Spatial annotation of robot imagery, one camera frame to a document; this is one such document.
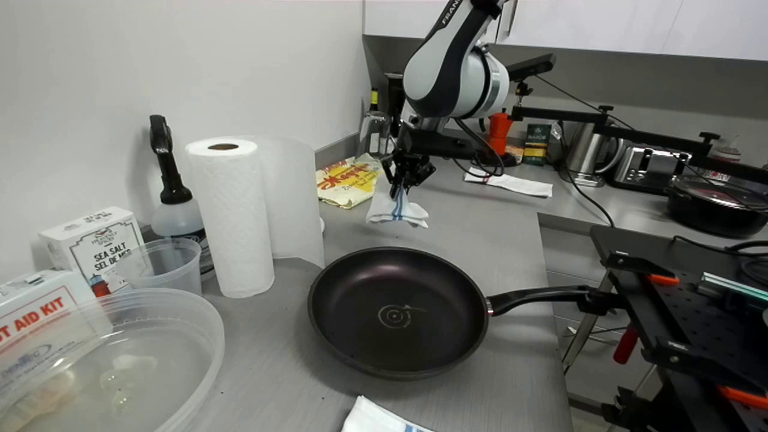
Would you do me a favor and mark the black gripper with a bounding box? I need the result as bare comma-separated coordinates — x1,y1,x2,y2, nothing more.
385,126,462,197

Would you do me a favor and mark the white blue striped towel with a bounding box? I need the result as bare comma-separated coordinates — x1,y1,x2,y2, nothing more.
368,188,429,229

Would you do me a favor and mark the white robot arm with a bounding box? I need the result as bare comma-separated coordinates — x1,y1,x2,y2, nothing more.
385,0,512,197

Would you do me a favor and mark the black frying pan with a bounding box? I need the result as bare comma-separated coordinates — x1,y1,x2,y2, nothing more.
308,248,621,380

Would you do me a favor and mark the white paper towel roll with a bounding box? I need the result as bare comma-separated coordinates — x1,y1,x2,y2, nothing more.
185,138,325,297

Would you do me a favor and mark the small white blue towel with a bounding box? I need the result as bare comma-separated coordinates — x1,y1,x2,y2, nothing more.
342,397,429,432

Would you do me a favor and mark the yellow printed bag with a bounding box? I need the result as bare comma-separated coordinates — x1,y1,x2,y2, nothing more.
314,153,385,210

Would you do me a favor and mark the black spray bottle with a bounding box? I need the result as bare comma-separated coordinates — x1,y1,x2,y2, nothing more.
150,115,203,239

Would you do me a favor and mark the clear plastic cup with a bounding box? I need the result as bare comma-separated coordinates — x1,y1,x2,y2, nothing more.
141,239,203,294

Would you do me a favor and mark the sea salt box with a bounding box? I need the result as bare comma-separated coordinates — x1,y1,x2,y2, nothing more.
39,206,145,297

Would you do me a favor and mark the black round appliance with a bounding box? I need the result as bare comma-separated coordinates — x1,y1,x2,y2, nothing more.
668,179,768,239

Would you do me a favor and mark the clear plastic bowl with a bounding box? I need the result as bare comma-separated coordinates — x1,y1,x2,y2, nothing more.
0,289,227,432

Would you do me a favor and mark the black perforated robot table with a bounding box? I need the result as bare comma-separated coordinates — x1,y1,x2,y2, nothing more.
591,229,768,432

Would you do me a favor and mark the first aid kit box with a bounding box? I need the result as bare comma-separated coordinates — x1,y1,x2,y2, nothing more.
0,272,114,383

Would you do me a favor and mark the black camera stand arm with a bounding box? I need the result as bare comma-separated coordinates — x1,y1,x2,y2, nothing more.
512,50,768,188

